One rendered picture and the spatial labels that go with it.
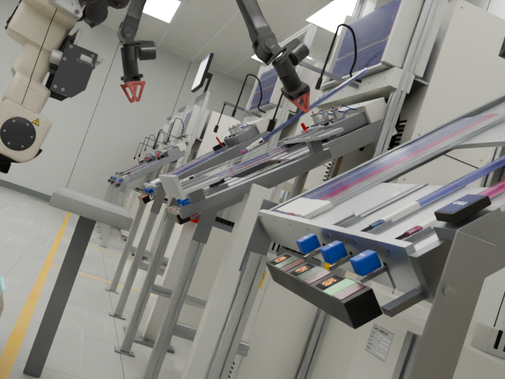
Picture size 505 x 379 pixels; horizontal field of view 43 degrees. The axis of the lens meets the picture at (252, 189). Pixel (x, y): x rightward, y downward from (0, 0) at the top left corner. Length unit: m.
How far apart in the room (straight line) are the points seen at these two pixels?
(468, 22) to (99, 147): 8.89
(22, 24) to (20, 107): 0.26
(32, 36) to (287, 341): 1.29
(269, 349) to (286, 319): 0.11
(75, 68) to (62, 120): 8.84
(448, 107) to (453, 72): 0.13
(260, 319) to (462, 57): 1.19
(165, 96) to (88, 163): 1.69
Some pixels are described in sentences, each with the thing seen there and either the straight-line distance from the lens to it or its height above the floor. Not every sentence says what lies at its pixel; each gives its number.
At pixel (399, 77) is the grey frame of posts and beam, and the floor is 1.35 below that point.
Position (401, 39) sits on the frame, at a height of 1.49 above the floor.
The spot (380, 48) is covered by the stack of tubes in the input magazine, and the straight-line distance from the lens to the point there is 2.46.
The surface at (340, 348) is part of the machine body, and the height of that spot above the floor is 0.39.
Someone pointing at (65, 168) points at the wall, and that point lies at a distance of 10.92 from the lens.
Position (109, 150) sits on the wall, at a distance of 10.93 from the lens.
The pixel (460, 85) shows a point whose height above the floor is 1.43.
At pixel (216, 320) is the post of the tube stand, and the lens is 1.88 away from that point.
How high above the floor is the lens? 0.69
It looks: 3 degrees up
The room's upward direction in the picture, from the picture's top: 19 degrees clockwise
